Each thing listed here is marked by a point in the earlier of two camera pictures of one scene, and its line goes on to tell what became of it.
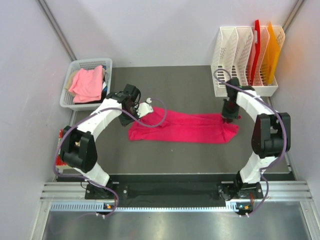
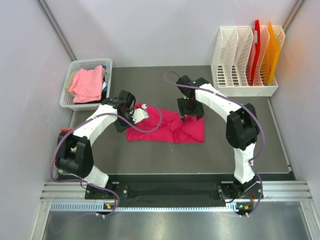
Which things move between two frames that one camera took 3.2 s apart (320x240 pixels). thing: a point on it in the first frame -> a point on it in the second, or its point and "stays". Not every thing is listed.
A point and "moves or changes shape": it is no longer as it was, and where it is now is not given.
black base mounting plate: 173,191 stays
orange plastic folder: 273,50 stays
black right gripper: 227,117 -> 198,112
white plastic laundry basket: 87,82 stays
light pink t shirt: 87,86 stays
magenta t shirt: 179,127 moves or changes shape
